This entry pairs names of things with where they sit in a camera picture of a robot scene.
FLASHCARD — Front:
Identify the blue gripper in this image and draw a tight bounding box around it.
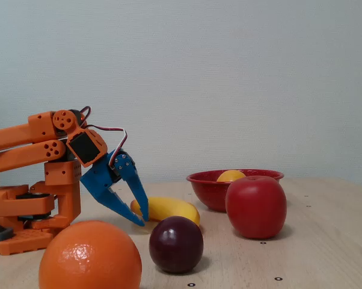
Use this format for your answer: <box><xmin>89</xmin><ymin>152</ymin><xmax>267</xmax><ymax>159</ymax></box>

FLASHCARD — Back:
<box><xmin>79</xmin><ymin>149</ymin><xmax>150</xmax><ymax>227</ymax></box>

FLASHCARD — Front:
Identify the yellow orange peach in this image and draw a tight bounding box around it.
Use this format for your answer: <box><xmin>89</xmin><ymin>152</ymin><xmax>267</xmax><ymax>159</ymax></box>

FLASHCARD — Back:
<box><xmin>216</xmin><ymin>170</ymin><xmax>247</xmax><ymax>182</ymax></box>

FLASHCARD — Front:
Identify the red speckled bowl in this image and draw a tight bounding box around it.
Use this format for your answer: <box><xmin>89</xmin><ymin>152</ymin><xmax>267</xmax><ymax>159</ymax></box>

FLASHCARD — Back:
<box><xmin>186</xmin><ymin>169</ymin><xmax>285</xmax><ymax>213</ymax></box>

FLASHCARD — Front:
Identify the yellow banana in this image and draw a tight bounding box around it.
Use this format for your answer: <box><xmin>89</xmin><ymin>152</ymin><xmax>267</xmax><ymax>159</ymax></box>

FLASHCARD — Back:
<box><xmin>130</xmin><ymin>196</ymin><xmax>201</xmax><ymax>227</ymax></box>

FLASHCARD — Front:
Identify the dark purple plum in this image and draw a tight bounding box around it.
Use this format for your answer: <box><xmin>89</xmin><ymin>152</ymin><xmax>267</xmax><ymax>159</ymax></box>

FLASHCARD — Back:
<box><xmin>149</xmin><ymin>216</ymin><xmax>204</xmax><ymax>274</ymax></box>

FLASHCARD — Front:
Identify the orange fruit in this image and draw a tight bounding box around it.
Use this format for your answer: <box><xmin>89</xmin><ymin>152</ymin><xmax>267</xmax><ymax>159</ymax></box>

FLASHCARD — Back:
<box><xmin>38</xmin><ymin>220</ymin><xmax>143</xmax><ymax>289</ymax></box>

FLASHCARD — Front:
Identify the red apple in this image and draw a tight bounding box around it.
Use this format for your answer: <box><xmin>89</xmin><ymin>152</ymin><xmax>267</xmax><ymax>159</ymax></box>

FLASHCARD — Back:
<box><xmin>225</xmin><ymin>176</ymin><xmax>288</xmax><ymax>240</ymax></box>

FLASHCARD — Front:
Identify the dark grey table clamp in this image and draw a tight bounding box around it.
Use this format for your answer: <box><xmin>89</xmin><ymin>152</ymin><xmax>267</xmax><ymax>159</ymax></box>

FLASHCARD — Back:
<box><xmin>0</xmin><ymin>219</ymin><xmax>14</xmax><ymax>243</ymax></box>

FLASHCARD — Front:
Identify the white red gripper cable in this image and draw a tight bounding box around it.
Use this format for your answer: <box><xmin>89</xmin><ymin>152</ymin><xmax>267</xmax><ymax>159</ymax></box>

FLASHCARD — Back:
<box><xmin>78</xmin><ymin>105</ymin><xmax>129</xmax><ymax>166</ymax></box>

